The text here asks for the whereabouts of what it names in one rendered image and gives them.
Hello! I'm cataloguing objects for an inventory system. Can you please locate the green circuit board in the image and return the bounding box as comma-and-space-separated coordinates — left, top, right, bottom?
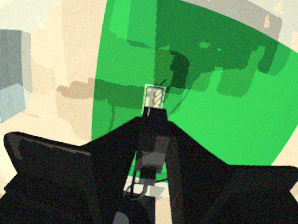
92, 0, 298, 167

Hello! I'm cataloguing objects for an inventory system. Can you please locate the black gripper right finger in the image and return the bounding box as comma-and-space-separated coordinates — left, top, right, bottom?
165, 121, 298, 224

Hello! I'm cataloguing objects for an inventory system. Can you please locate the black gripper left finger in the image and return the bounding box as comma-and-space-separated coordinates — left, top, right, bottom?
3, 116, 142, 224

